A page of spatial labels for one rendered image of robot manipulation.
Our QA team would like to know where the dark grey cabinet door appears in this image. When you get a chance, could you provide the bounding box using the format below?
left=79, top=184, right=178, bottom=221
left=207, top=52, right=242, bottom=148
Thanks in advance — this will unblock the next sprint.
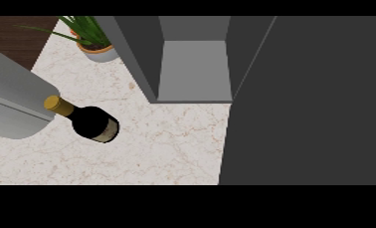
left=217, top=15, right=376, bottom=186

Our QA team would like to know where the dark wine bottle gold cap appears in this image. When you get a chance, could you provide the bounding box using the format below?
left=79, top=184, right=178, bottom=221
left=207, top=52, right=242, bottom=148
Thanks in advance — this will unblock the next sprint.
left=43, top=95, right=122, bottom=144

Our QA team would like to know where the potted green plant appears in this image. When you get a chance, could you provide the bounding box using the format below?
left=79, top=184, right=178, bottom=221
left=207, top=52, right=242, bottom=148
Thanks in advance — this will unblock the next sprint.
left=18, top=15, right=122, bottom=64

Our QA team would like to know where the grey cabinet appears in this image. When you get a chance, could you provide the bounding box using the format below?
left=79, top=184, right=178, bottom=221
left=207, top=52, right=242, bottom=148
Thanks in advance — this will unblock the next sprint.
left=94, top=15, right=278, bottom=105

